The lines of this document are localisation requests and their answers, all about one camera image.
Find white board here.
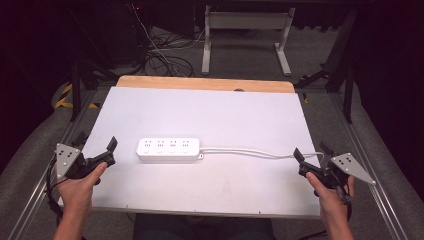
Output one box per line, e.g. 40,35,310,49
58,86,322,218

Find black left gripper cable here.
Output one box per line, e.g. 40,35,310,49
44,153,65,223

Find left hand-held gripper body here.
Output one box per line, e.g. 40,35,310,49
54,143,117,186

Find white metal stand frame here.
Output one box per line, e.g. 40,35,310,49
201,4,297,77

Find wooden table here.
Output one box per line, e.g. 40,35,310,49
116,75,296,94

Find person's right hand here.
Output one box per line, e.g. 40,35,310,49
305,171,356,222

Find person's left hand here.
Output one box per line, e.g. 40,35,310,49
55,161,109,218

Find black cables bundle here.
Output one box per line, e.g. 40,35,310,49
142,30,196,79

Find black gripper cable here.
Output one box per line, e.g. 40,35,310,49
296,179,356,240
44,153,65,223

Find person's legs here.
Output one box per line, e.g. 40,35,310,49
132,213,276,240

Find black tripod stand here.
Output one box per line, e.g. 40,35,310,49
68,58,118,123

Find aluminium rail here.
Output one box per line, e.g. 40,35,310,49
6,89,98,240
328,91,409,240

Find thin white cable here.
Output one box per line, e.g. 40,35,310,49
130,3,208,69

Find white power strip cable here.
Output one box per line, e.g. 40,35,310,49
199,147,325,162

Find white power strip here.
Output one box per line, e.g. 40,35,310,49
135,137,205,163

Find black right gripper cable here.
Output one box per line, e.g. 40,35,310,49
296,179,356,240

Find yellow black hazard tape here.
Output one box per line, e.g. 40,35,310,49
54,83,100,110

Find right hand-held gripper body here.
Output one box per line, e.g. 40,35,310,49
298,152,377,202

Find black metal stand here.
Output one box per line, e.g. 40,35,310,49
294,9,356,125

